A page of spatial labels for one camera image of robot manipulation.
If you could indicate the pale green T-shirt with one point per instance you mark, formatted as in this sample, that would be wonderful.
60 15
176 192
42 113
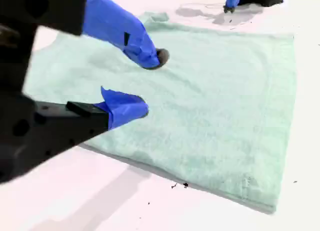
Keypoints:
200 103

